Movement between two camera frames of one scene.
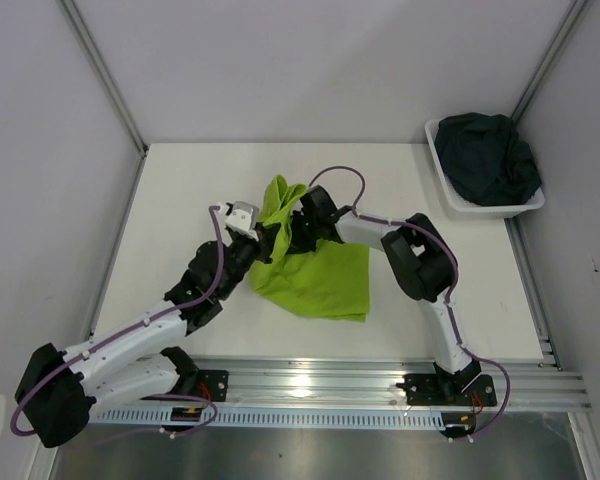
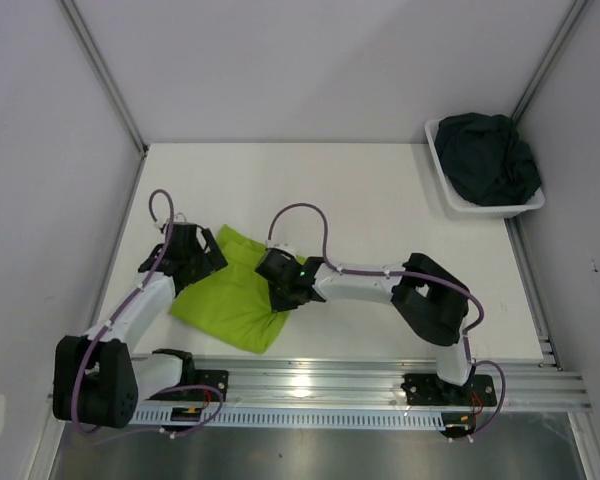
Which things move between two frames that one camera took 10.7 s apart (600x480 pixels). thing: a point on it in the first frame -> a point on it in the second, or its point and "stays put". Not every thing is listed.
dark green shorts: x=486 y=158 stays put
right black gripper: x=298 y=244 -> x=279 y=304
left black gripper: x=266 y=234 -> x=211 y=263
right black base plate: x=430 y=390 stays put
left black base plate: x=212 y=384 stays put
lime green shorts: x=329 y=280 -> x=234 y=303
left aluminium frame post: x=104 y=74 stays put
